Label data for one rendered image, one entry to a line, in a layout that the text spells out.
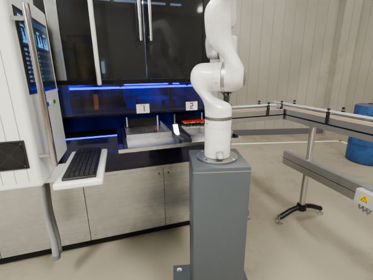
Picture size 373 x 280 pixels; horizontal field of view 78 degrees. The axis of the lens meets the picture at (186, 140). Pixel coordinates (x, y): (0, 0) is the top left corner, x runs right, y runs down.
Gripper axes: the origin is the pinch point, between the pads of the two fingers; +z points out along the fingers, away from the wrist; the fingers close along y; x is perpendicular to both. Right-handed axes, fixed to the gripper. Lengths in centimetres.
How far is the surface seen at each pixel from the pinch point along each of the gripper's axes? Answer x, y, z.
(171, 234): -38, 25, 110
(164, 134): -13.1, 32.9, 20.4
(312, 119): -20, -82, 21
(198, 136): -2.0, 15.3, 20.2
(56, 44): -39, 87, -30
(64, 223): -39, 99, 84
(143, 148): 1, 47, 23
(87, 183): 16, 73, 31
